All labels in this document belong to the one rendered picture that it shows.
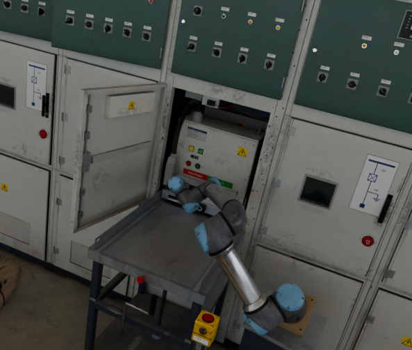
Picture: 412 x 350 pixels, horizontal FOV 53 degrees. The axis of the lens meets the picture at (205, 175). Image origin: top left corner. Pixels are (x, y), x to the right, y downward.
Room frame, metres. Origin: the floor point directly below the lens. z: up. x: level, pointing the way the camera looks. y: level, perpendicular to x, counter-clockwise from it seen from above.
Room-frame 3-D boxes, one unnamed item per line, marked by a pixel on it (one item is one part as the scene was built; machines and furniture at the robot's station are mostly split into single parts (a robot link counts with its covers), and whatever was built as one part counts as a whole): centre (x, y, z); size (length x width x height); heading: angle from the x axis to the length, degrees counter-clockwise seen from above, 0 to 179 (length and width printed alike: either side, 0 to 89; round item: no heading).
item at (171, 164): (2.28, 0.21, 1.09); 0.08 x 0.05 x 0.17; 164
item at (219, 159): (2.29, -0.01, 1.15); 0.48 x 0.01 x 0.48; 74
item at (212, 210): (2.30, -0.02, 0.89); 0.54 x 0.05 x 0.06; 74
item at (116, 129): (2.09, 0.48, 1.21); 0.63 x 0.07 x 0.74; 153
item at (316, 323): (1.58, -0.51, 0.74); 0.32 x 0.32 x 0.02; 66
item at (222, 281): (1.92, 0.09, 0.46); 0.64 x 0.58 x 0.66; 164
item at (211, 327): (1.31, -0.12, 0.85); 0.08 x 0.08 x 0.10; 74
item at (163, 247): (1.92, 0.09, 0.82); 0.68 x 0.62 x 0.06; 164
